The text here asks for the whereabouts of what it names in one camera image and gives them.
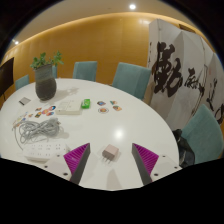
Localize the coiled grey power cable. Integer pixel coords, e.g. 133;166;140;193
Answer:
13;117;63;151

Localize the black wall screen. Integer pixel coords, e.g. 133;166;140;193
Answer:
0;57;15;98

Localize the white calligraphy folding screen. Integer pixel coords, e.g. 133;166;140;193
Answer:
146;18;224;133

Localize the small beige charger block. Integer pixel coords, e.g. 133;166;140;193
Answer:
101;143;120;165

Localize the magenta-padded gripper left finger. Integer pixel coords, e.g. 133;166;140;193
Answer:
43;142;92;186

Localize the group of teal chairs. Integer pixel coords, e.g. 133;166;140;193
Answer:
14;60;224;166

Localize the potted plant in grey vase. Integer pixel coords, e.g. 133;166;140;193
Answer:
29;50;64;102

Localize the small dark card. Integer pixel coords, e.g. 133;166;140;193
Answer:
18;96;32;106

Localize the colourful sticker sheet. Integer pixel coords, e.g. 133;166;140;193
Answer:
12;114;28;127

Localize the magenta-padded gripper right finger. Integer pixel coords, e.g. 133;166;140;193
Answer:
131;142;183;186

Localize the flat white box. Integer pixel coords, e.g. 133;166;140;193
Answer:
55;99;83;116

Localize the white power strip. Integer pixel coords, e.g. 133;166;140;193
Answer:
22;141;71;163

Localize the small green box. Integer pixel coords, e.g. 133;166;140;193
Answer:
80;98;92;109

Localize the round white-rimmed sticker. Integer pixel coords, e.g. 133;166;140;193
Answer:
97;106;110;114

